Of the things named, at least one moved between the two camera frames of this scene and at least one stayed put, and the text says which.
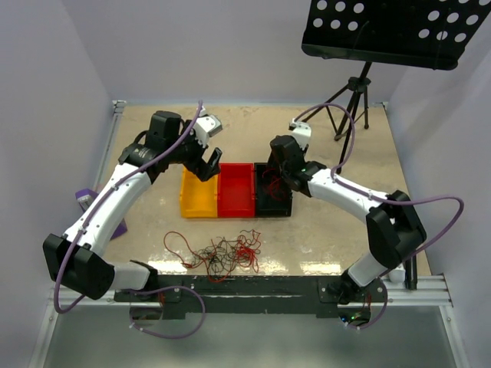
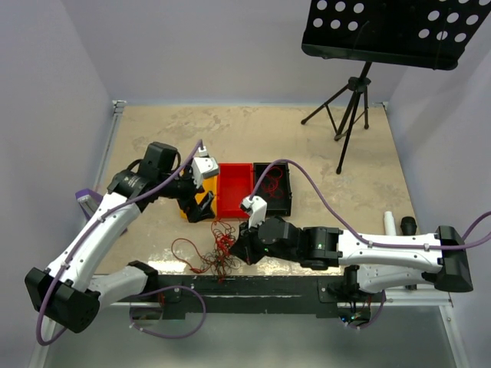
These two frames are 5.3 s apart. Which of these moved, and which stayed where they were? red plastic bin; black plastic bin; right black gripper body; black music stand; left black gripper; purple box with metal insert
Moved: left black gripper; right black gripper body
Stayed: purple box with metal insert; black plastic bin; red plastic bin; black music stand
